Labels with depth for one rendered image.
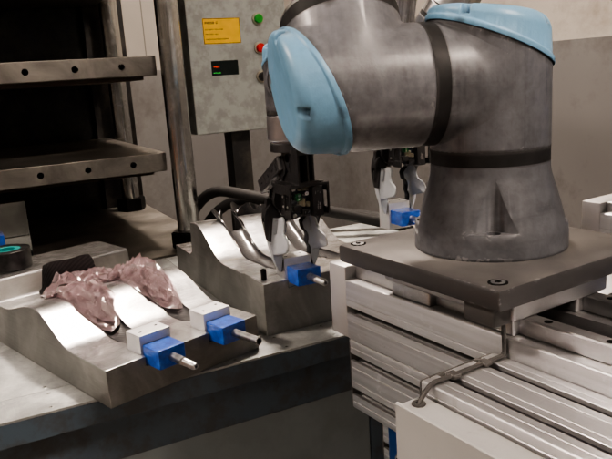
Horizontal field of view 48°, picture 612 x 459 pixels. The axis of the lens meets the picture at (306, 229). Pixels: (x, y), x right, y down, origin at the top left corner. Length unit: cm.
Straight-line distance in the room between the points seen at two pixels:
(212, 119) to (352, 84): 139
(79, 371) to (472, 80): 67
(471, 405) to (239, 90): 154
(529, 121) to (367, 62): 16
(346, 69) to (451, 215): 17
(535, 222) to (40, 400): 71
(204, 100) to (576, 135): 212
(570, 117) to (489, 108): 296
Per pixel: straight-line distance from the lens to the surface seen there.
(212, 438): 115
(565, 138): 362
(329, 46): 61
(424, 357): 73
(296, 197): 106
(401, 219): 134
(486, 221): 66
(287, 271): 113
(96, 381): 99
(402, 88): 61
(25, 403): 104
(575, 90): 358
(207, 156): 449
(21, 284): 129
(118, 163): 184
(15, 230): 182
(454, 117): 63
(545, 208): 67
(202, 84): 196
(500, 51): 64
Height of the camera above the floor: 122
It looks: 13 degrees down
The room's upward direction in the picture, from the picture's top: 4 degrees counter-clockwise
